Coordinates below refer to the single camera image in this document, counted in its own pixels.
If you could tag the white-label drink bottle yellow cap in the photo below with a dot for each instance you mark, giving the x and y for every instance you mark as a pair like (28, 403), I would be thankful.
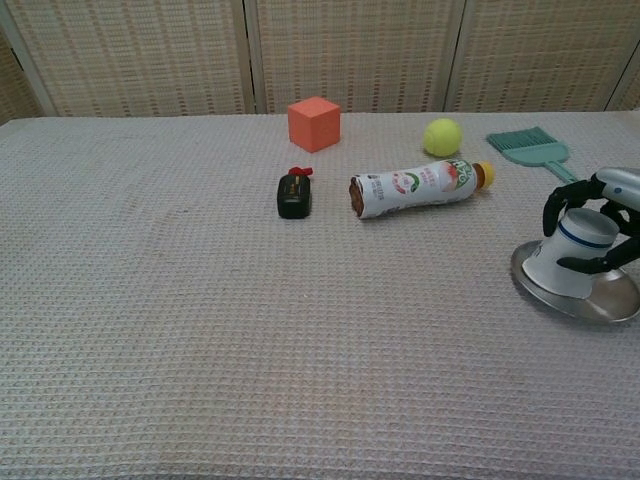
(415, 187)

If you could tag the orange foam cube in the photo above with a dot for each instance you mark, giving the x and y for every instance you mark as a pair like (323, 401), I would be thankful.
(312, 125)

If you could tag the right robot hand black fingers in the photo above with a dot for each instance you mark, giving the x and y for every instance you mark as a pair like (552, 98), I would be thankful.
(622, 187)

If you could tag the yellow tennis ball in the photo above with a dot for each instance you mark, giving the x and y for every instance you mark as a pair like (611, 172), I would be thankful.
(443, 137)

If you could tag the beige waffle-weave tablecloth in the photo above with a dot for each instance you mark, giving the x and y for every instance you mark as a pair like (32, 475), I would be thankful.
(200, 325)

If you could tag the teal plastic hand brush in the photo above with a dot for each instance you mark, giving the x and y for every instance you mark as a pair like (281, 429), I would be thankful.
(530, 150)

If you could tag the woven bamboo folding screen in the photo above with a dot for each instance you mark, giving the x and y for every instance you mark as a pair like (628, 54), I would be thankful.
(350, 55)

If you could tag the silver metal plate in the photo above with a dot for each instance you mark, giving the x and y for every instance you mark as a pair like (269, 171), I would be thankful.
(615, 300)

